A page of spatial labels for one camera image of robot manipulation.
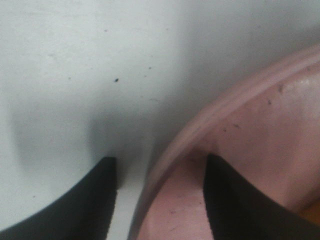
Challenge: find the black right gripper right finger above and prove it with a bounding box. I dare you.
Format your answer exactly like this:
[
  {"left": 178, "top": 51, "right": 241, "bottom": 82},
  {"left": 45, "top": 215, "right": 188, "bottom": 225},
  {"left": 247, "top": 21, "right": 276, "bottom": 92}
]
[{"left": 203, "top": 154, "right": 320, "bottom": 240}]

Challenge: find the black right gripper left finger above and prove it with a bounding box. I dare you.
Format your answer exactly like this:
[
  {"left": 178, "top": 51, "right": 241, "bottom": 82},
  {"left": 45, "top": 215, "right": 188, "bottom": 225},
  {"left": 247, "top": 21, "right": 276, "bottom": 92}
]
[{"left": 0, "top": 157, "right": 117, "bottom": 240}]

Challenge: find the pink round plate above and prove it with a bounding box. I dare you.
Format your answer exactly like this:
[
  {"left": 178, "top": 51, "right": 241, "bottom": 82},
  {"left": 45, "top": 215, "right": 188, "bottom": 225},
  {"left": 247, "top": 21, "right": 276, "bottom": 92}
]
[{"left": 128, "top": 45, "right": 320, "bottom": 240}]

